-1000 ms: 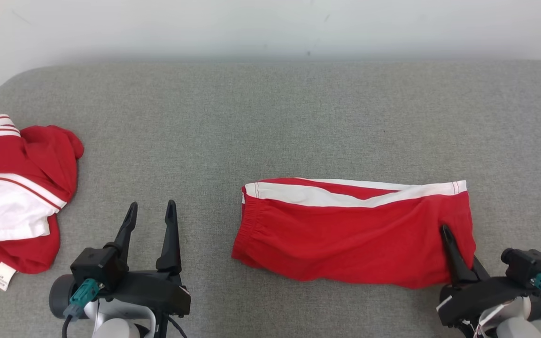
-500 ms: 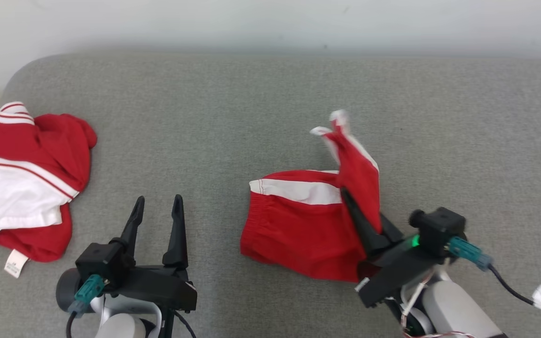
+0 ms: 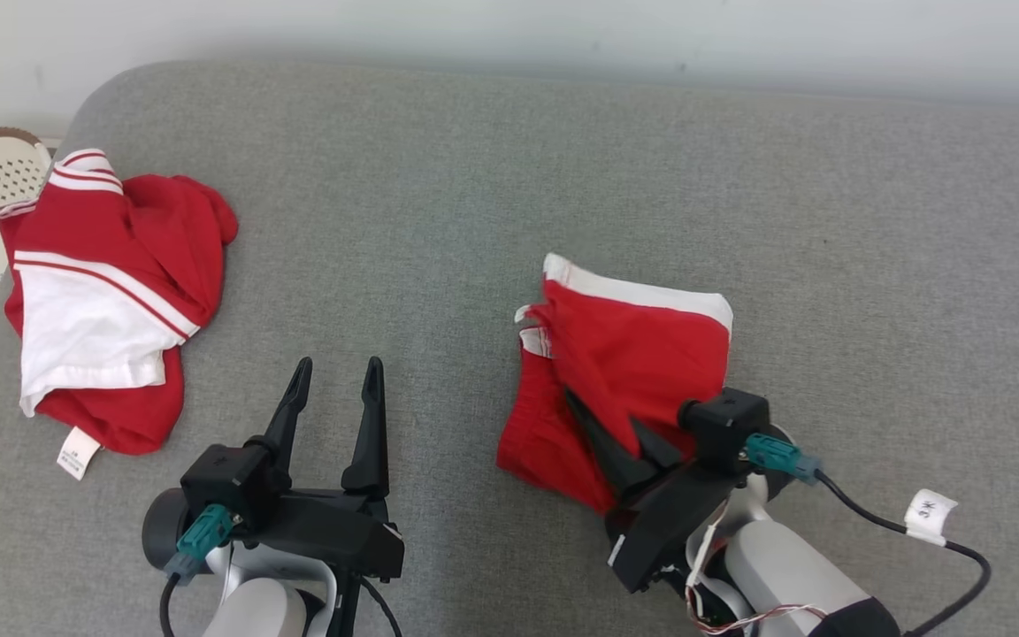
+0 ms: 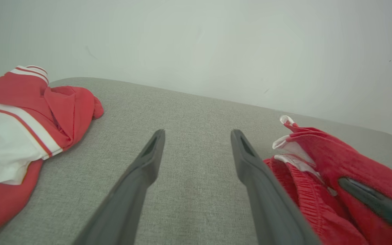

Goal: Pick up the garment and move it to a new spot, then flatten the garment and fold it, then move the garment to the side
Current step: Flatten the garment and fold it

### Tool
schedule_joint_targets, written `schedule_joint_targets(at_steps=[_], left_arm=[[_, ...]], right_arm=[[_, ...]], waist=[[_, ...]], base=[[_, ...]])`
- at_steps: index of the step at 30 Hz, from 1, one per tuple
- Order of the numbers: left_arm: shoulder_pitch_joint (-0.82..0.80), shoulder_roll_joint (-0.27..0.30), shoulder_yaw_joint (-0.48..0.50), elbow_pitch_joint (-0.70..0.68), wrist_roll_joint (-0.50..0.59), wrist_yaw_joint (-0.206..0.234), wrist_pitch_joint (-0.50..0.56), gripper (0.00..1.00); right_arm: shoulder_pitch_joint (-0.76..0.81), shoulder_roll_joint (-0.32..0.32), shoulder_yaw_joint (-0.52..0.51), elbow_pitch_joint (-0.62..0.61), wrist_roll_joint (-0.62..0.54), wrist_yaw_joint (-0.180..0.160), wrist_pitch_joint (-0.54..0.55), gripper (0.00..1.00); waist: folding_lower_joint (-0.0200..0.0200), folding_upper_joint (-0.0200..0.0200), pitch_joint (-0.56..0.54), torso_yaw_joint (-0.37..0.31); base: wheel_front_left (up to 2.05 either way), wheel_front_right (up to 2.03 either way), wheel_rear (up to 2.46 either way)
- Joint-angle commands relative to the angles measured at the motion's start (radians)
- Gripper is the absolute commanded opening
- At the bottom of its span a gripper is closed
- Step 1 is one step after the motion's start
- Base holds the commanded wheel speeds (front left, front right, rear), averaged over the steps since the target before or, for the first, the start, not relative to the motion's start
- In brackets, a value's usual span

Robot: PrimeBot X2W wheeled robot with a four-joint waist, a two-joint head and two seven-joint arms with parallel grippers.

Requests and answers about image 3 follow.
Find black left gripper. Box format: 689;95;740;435
249;357;406;580

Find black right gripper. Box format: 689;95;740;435
563;389;746;594

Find red basketball shorts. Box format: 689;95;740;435
496;253;734;516

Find red and white t-shirt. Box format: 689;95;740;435
0;148;240;481

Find teal cable connector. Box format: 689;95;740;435
744;432;824;484
165;504;236;578

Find thin black cable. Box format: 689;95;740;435
357;575;404;637
159;571;183;637

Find thin white red wire bundle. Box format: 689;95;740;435
685;503;831;634

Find black cable with white tag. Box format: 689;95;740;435
815;469;993;637

